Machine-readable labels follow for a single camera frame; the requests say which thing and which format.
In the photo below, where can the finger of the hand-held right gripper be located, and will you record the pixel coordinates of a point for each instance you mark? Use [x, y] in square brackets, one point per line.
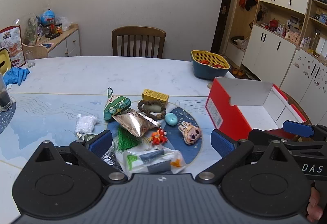
[263, 135]
[297, 128]

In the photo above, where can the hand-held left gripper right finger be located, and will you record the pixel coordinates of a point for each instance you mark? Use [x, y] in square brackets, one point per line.
[222, 142]

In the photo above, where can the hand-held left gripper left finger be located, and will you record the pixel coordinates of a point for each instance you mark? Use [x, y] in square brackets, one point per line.
[101, 139]

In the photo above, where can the small white plastic bag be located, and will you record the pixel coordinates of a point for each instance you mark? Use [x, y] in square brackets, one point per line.
[85, 124]

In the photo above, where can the cartoon face plush charm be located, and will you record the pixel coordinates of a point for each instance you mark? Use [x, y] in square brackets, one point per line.
[190, 134]

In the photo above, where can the green zongzi plush charm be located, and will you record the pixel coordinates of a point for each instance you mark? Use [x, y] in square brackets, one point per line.
[115, 109]

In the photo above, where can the white cardboard box red rim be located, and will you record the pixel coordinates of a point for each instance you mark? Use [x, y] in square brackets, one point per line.
[222, 109]

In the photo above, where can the teal egg-shaped toy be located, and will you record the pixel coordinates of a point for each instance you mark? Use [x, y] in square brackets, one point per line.
[171, 119]

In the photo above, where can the yellow carton box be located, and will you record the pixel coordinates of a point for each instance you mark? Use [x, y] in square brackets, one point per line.
[153, 96]

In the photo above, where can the person's right hand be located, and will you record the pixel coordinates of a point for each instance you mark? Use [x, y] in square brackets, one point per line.
[314, 204]

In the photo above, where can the light brown wooden chair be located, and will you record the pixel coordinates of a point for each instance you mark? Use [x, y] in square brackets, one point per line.
[300, 109]

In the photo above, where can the silver glitter packet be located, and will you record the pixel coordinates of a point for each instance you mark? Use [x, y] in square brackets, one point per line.
[111, 160]

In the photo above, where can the green tassel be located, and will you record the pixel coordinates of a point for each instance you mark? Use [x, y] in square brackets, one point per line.
[126, 141]

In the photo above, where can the gold foil packet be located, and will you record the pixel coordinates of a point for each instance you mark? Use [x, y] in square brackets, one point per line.
[135, 124]

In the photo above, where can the white cabinet with stickers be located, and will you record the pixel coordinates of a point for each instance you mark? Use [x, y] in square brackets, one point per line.
[304, 78]

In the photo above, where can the clear plastic bag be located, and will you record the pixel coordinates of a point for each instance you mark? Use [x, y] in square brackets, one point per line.
[153, 162]

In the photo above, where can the orange crab toy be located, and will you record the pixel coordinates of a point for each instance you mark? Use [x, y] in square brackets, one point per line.
[158, 137]

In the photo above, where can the beige wooden piece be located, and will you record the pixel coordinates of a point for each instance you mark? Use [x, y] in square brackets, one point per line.
[210, 84]

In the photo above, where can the blue bowl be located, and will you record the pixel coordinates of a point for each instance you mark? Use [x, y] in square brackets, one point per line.
[209, 73]

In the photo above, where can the pile of strawberries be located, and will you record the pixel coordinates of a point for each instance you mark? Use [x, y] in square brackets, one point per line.
[212, 63]

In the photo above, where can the white lower cabinet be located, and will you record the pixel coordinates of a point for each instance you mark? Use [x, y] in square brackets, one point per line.
[265, 52]

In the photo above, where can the white shoe bench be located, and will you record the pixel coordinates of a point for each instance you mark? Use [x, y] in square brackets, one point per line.
[237, 52]

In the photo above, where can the yellow colander basket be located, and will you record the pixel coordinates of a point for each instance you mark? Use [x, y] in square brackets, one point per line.
[204, 54]

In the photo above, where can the white sideboard cabinet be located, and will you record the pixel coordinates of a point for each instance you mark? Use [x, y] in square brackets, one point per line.
[71, 45]

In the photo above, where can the glass with dark drink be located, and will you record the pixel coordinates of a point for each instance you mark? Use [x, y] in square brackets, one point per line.
[5, 98]

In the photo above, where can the blue rubber gloves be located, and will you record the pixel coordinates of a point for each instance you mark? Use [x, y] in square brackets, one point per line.
[16, 74]

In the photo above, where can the clear drinking glass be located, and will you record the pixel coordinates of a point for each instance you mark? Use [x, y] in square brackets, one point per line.
[30, 59]

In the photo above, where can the red pot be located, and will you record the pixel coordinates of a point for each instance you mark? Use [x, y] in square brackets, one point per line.
[273, 23]

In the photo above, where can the blue mat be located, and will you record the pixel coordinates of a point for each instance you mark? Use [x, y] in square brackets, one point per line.
[46, 45]

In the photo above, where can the dark wooden slatted chair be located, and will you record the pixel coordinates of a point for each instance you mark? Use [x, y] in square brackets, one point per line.
[139, 31]

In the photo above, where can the crumpled white plastic bag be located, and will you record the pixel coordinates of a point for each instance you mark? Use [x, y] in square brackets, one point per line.
[63, 23]

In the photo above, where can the dark glass jar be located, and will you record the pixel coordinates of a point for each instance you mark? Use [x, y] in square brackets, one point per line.
[49, 28]

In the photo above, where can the yellow tissue box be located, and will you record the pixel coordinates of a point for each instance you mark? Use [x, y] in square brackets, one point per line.
[4, 60]

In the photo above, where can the red snack bag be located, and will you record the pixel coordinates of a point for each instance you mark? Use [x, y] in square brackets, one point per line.
[15, 45]

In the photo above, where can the potted plant in wrapper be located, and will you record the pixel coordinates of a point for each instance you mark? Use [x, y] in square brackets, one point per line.
[33, 29]

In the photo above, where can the black hanging bag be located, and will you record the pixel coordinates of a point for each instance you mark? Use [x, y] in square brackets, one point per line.
[250, 1]

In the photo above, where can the red hanging bag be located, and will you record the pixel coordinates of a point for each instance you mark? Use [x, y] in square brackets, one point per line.
[242, 0]

